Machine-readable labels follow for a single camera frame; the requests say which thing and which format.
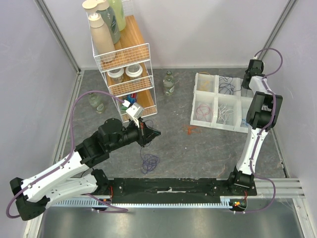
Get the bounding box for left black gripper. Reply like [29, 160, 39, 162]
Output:
[107, 117, 161, 152]

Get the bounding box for left white-lid jar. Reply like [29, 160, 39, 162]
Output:
[107, 68, 124, 84]

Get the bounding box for orange cable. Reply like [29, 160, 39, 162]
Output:
[183, 124, 202, 135]

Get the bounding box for yellow cable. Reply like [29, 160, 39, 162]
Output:
[199, 71, 212, 91]

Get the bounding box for white six-compartment tray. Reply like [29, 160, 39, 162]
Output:
[190, 72, 254, 133]

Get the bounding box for white-lid jar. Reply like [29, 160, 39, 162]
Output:
[107, 68, 124, 84]
[125, 64, 143, 80]

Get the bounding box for light green bottle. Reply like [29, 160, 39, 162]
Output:
[108, 0, 126, 31]

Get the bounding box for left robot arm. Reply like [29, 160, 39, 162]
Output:
[10, 118, 161, 221]

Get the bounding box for right white-lid jar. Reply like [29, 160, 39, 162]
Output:
[125, 64, 143, 80]

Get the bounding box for right glass bottle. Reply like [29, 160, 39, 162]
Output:
[163, 71, 175, 96]

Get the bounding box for green and blue packets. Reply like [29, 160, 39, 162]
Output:
[120, 93, 137, 114]

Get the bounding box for grey-green pump bottle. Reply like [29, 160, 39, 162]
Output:
[82, 0, 120, 44]

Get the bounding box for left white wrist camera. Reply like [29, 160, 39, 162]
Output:
[123, 100, 144, 128]

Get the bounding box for glass bottle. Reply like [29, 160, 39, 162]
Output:
[88, 92, 105, 114]
[163, 71, 175, 96]

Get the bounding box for white cable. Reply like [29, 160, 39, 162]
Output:
[217, 104, 235, 124]

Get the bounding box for beige pump bottle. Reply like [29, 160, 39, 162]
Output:
[88, 13, 116, 63]

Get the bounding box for slotted cable duct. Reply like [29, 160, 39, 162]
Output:
[53, 197, 242, 209]

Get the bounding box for white wire shelf rack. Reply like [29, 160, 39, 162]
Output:
[91, 0, 158, 117]

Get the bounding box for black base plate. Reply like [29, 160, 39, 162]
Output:
[96, 177, 258, 204]

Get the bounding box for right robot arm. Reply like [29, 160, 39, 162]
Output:
[226, 59, 283, 195]

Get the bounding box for left glass bottle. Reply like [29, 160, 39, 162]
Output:
[88, 92, 105, 114]

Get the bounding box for pink cable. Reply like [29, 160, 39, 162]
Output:
[196, 103, 214, 121]

